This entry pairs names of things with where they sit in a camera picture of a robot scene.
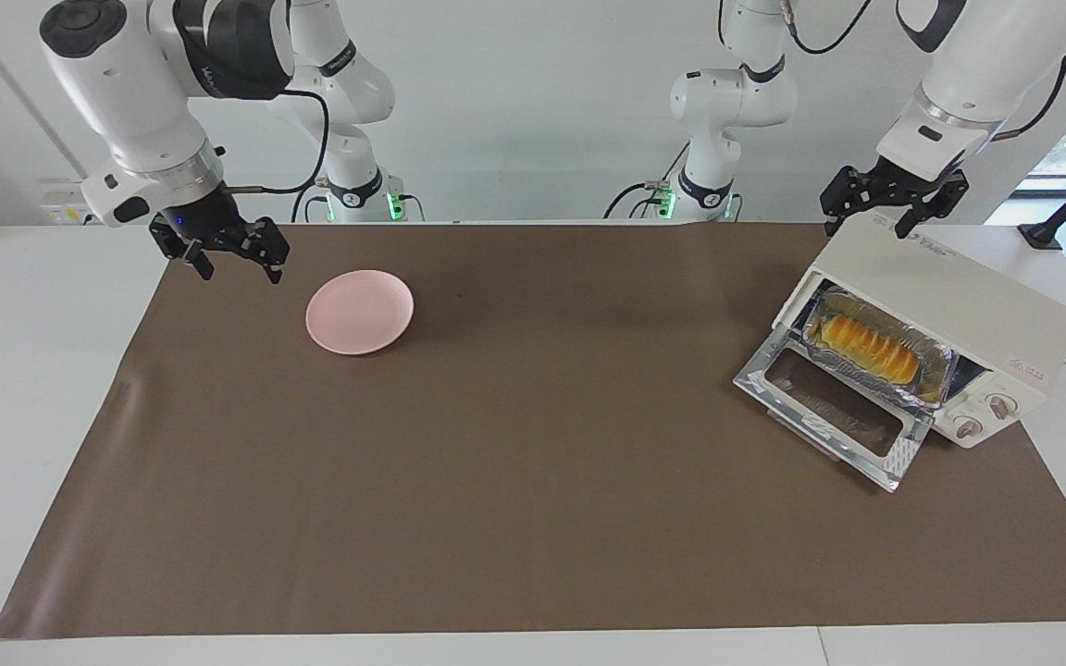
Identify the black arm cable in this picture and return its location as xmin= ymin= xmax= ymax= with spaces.
xmin=218 ymin=88 xmax=330 ymax=196
xmin=718 ymin=0 xmax=1066 ymax=142

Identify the brown table mat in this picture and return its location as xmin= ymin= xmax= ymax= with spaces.
xmin=0 ymin=222 xmax=1066 ymax=639

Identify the pink round plate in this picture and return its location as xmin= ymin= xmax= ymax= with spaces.
xmin=305 ymin=270 xmax=415 ymax=355

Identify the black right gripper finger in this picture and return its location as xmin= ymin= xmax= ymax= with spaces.
xmin=150 ymin=227 xmax=217 ymax=281
xmin=251 ymin=217 xmax=291 ymax=285

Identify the black base cable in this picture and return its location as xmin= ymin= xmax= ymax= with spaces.
xmin=290 ymin=179 xmax=328 ymax=223
xmin=602 ymin=181 xmax=656 ymax=220

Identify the aluminium foil tray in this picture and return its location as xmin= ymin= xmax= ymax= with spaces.
xmin=801 ymin=285 xmax=960 ymax=410

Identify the sliced yellow bread loaf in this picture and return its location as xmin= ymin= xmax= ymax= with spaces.
xmin=811 ymin=314 xmax=923 ymax=385

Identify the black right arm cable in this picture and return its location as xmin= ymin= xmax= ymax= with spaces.
xmin=218 ymin=88 xmax=330 ymax=196

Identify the white wall socket box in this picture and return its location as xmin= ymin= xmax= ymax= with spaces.
xmin=41 ymin=180 xmax=97 ymax=226

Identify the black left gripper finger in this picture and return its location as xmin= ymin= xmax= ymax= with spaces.
xmin=822 ymin=166 xmax=872 ymax=237
xmin=896 ymin=171 xmax=971 ymax=240

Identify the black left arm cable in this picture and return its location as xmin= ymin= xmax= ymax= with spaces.
xmin=718 ymin=0 xmax=1066 ymax=142

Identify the glass oven door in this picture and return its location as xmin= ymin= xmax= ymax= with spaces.
xmin=734 ymin=326 xmax=934 ymax=493

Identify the cream toaster oven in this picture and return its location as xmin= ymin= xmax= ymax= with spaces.
xmin=772 ymin=211 xmax=1066 ymax=450

